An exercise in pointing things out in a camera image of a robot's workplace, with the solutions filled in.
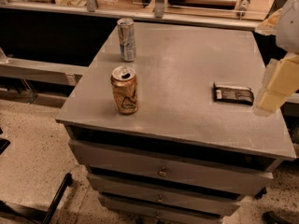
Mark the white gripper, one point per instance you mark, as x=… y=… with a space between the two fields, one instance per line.
x=290 y=32

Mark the black rxbar chocolate wrapper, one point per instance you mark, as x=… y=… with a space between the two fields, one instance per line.
x=233 y=94

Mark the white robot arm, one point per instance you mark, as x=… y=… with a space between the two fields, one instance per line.
x=287 y=36

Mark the gold opened soda can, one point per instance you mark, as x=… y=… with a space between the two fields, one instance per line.
x=124 y=88

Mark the silver blue redbull can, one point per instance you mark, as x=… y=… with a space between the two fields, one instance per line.
x=126 y=32

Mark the grey drawer cabinet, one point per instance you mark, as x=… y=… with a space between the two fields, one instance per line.
x=176 y=67

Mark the middle grey drawer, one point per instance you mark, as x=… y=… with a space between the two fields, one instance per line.
x=163 y=195

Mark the grey drawer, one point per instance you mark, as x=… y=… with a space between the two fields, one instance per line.
x=157 y=211
x=206 y=174
x=163 y=195

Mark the bottom grey drawer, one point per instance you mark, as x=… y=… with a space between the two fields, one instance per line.
x=157 y=211

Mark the top grey drawer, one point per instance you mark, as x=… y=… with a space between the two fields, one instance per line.
x=206 y=174

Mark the black chair leg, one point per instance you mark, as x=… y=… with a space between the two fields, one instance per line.
x=36 y=216

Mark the grey counter shelf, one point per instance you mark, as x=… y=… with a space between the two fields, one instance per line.
x=55 y=73

